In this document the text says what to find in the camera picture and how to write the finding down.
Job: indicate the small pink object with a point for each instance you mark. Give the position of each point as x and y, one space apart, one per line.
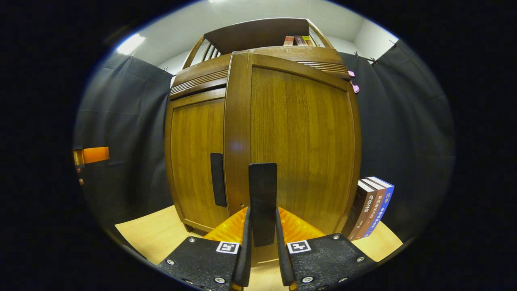
355 87

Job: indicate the wooden double-door shoe cabinet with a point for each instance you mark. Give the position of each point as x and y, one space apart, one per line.
258 34

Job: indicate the black backdrop cloth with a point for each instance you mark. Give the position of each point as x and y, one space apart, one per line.
404 141

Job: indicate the blue book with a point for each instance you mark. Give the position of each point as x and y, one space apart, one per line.
384 202

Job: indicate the dark brown book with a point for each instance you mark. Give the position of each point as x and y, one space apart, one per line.
355 214

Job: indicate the wooden cabinet door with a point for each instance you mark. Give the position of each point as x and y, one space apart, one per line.
194 161
303 141

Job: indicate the yellow book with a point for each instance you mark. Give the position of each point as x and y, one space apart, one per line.
309 41

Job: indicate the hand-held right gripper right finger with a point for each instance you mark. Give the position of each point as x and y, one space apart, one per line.
282 258

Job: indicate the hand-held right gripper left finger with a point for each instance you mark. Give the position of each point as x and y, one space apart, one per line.
245 258

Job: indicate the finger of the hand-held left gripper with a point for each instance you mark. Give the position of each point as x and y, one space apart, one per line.
95 154

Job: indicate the small ceiling light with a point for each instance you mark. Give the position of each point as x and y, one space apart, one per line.
130 44

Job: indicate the dark red book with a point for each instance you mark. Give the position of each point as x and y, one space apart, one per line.
299 40

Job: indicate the long ceiling light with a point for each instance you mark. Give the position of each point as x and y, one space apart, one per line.
217 1

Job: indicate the light brown book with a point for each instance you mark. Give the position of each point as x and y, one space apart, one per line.
288 40

